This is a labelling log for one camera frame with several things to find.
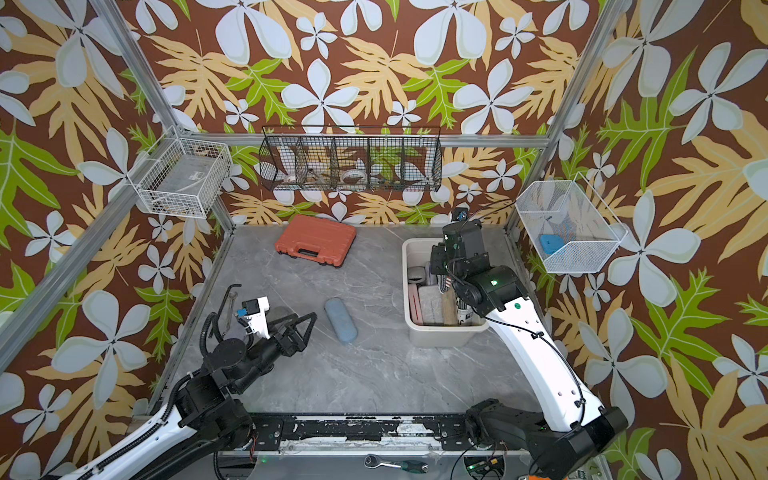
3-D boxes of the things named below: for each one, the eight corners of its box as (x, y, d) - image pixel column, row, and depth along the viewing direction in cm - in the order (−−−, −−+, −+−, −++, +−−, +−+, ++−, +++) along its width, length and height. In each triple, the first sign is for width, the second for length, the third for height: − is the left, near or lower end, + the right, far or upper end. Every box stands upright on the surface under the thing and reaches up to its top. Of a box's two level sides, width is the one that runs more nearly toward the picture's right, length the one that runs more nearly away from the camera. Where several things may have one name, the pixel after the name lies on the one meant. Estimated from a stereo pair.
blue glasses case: (342, 347, 91) (341, 343, 89) (322, 306, 100) (321, 302, 98) (361, 337, 93) (360, 333, 91) (339, 298, 102) (338, 293, 100)
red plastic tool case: (275, 253, 113) (271, 244, 109) (298, 220, 125) (295, 211, 121) (340, 270, 108) (338, 261, 104) (357, 234, 120) (357, 225, 116)
